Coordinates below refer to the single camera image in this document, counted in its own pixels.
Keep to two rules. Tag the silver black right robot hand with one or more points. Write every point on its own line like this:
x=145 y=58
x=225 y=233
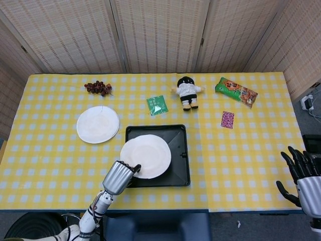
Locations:
x=309 y=190

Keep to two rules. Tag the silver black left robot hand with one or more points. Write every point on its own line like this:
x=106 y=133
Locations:
x=116 y=178

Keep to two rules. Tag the white paper plate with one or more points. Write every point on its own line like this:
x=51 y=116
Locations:
x=148 y=155
x=97 y=124

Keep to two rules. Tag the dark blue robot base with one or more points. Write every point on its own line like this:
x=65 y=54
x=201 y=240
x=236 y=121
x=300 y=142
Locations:
x=160 y=227

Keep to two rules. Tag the black square plastic tray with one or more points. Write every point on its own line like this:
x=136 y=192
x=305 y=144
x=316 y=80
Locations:
x=179 y=153

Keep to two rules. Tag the yellow white checkered tablecloth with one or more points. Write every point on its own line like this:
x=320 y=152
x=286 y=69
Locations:
x=238 y=160

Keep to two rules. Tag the white paper scrap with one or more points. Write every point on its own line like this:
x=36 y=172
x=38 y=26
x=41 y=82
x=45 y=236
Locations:
x=239 y=224

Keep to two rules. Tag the green sachet packet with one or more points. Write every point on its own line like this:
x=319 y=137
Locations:
x=157 y=105

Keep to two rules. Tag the white power adapter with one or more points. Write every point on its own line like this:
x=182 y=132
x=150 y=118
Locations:
x=307 y=103

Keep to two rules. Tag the black ribbed round object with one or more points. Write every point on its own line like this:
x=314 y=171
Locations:
x=37 y=224

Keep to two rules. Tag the dark red grape bunch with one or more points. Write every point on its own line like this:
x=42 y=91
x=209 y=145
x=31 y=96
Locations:
x=96 y=87

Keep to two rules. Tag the purple patterned card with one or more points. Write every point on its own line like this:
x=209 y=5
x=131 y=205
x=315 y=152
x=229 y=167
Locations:
x=227 y=119

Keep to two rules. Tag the plush doll white shirt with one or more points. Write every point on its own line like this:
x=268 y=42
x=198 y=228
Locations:
x=186 y=90

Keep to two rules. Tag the green orange snack bag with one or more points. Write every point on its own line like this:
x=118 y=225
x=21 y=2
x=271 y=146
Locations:
x=235 y=91

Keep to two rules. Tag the woven folding screen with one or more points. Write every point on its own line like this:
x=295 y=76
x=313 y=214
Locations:
x=160 y=35

